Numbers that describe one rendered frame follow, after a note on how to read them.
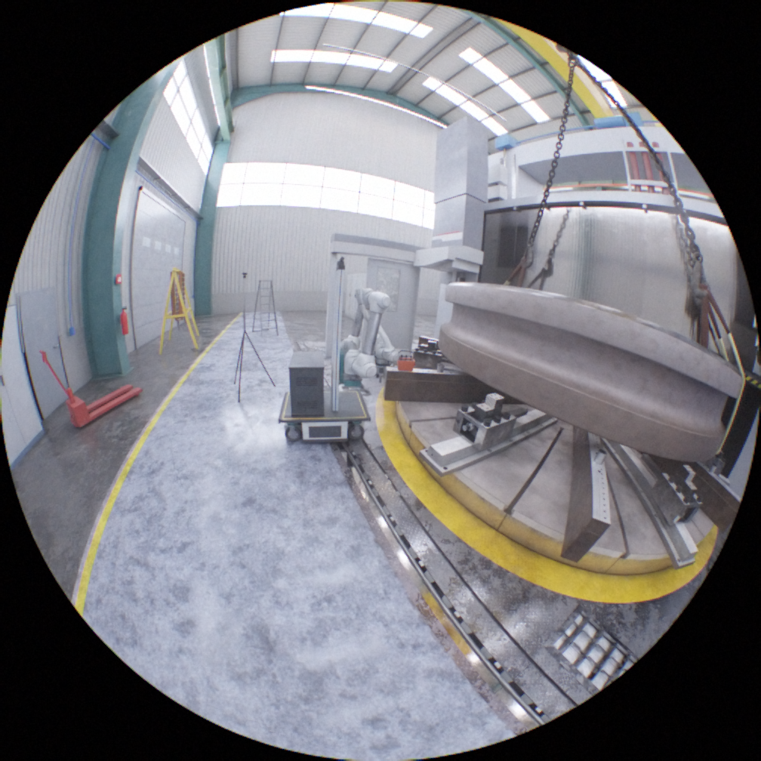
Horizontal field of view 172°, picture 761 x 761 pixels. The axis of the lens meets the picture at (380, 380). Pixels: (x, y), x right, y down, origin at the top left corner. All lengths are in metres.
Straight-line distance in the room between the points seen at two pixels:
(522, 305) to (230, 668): 3.08
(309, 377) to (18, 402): 4.52
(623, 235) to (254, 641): 6.50
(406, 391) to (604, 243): 4.57
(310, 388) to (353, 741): 2.68
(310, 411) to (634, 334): 2.84
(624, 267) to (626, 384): 3.34
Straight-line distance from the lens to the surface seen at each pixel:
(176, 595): 1.95
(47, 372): 6.03
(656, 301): 5.10
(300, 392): 2.47
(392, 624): 1.65
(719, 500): 3.75
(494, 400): 2.17
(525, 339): 2.31
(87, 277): 7.09
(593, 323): 2.02
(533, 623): 1.93
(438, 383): 3.04
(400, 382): 2.93
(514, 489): 2.12
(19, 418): 4.92
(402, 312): 6.15
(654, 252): 5.31
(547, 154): 8.76
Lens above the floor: 1.59
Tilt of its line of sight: 21 degrees down
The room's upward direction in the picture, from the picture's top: 5 degrees clockwise
